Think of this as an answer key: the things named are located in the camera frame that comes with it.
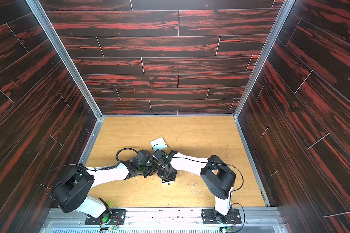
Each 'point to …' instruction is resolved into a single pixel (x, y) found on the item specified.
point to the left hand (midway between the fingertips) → (162, 169)
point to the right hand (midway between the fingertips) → (164, 176)
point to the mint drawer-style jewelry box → (158, 143)
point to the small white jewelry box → (167, 183)
